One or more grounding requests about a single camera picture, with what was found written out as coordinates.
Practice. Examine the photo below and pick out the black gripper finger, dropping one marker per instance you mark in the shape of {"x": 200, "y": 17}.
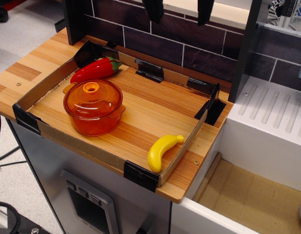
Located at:
{"x": 154, "y": 9}
{"x": 204, "y": 11}

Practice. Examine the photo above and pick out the orange transparent pot lid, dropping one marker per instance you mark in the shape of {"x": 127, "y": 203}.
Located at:
{"x": 93, "y": 100}

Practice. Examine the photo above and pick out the orange transparent pot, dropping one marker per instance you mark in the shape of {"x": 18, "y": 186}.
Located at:
{"x": 94, "y": 127}

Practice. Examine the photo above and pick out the red toy chili pepper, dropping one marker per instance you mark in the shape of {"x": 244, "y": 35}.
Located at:
{"x": 101, "y": 68}

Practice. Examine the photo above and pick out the cardboard fence with black tape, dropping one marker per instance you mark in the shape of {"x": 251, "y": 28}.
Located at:
{"x": 159, "y": 99}

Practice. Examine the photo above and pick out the yellow toy banana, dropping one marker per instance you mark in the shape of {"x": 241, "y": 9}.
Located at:
{"x": 158, "y": 149}

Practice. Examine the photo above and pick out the black caster wheel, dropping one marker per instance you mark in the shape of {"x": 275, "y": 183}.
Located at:
{"x": 3, "y": 15}

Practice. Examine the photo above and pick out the white toy sink unit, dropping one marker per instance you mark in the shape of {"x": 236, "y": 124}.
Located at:
{"x": 250, "y": 182}

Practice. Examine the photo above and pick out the silver toy dishwasher front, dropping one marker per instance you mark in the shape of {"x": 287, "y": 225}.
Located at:
{"x": 87, "y": 198}

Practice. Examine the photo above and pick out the dark grey shelf frame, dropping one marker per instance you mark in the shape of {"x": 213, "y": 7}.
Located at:
{"x": 212, "y": 49}

